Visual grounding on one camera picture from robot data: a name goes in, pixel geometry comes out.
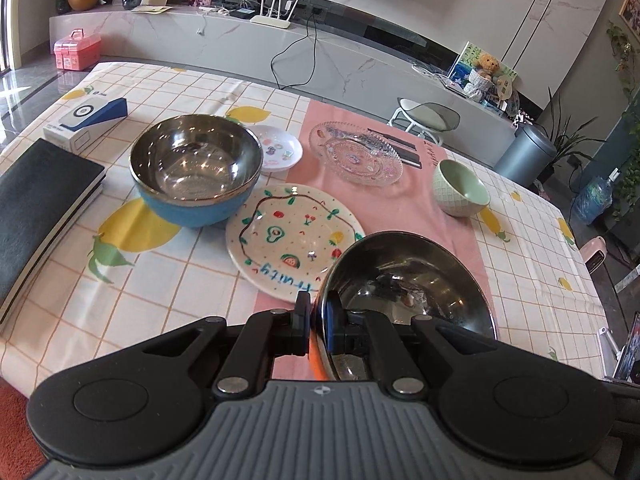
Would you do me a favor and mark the orange steel bowl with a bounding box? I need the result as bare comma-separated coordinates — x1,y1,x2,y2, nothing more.
309,231,497,380

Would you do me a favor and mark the green ceramic bowl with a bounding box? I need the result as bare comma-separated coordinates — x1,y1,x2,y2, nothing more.
432,159,490,218

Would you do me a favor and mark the fruit painted ceramic plate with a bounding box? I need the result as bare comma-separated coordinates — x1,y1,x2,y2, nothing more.
226,183,364,302

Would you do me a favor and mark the checked lemon tablecloth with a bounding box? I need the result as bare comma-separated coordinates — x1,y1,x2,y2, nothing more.
1,62,606,394

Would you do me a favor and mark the blue steel bowl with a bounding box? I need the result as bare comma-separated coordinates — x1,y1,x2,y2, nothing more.
129,114,264,229

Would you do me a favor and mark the clear glass sticker plate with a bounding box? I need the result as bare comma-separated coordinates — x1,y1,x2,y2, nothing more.
309,122,404,186

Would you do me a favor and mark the small white sticker dish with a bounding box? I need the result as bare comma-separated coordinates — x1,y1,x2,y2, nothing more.
250,125,304,174

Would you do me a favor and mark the white rolling stool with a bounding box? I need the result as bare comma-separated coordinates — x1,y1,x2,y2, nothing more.
387,98,460,145

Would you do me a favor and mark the grey trash bin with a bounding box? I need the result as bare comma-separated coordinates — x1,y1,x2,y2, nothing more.
494,124,556,188

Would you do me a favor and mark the pink space heater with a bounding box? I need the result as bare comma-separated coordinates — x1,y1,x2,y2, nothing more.
579,236,608,274

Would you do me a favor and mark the black notebook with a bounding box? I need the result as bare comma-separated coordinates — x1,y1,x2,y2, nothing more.
0,139,106,318

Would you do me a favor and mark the blue water jug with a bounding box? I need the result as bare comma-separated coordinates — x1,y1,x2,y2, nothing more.
572,168,620,224

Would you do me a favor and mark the green potted plant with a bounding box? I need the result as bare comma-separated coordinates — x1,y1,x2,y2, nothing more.
536,89,603,183

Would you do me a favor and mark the white blue box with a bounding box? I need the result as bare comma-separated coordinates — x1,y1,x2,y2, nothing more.
43,96,128,155

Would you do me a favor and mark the teddy bear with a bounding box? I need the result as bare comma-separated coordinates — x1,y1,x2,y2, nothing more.
473,52,500,81

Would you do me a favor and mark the white wifi router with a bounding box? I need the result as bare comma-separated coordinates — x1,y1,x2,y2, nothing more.
250,0,299,29

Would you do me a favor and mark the pink storage case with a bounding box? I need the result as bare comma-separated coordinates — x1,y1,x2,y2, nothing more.
53,28,101,72

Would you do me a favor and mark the black power cable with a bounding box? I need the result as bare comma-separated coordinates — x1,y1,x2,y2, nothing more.
270,12,320,92

